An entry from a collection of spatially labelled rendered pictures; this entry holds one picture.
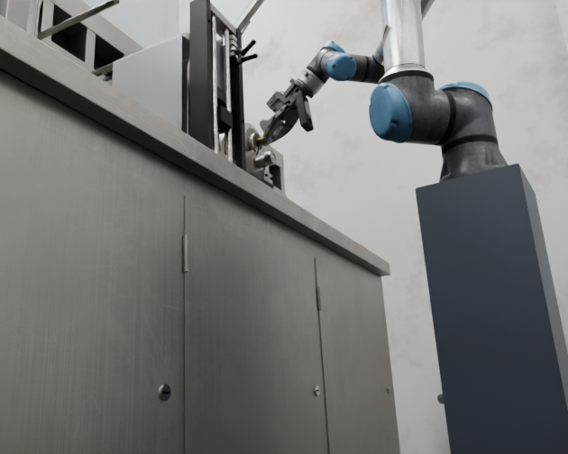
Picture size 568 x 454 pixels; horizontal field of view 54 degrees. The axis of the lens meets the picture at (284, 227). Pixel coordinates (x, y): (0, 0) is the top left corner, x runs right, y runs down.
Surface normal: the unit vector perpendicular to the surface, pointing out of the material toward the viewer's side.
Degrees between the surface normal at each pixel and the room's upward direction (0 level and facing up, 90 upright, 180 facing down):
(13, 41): 90
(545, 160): 90
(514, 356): 90
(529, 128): 90
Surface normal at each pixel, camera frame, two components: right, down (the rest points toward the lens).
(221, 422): 0.89, -0.18
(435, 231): -0.52, -0.23
